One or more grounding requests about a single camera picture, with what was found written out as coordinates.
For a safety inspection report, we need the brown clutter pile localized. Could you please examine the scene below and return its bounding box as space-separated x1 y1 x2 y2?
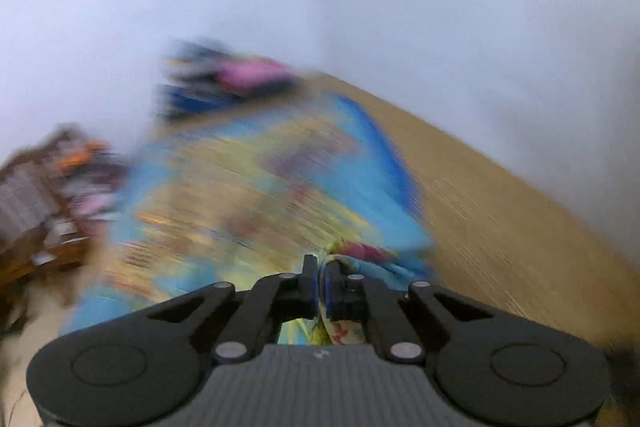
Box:
0 122 128 289

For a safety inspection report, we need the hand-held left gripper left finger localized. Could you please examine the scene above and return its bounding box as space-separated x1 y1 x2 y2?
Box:
145 254 321 364

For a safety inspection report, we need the blue cloth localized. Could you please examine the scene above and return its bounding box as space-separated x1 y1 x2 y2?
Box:
154 84 282 124

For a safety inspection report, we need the blue patterned scarf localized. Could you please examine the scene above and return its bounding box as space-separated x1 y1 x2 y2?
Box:
65 92 442 349

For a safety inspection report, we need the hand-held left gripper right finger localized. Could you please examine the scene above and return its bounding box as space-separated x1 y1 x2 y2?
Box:
320 259 497 365

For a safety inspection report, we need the black cloth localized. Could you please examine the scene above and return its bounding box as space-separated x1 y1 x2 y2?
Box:
162 40 236 90

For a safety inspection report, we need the pink folded cloth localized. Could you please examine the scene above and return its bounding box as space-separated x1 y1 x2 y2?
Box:
217 58 297 92

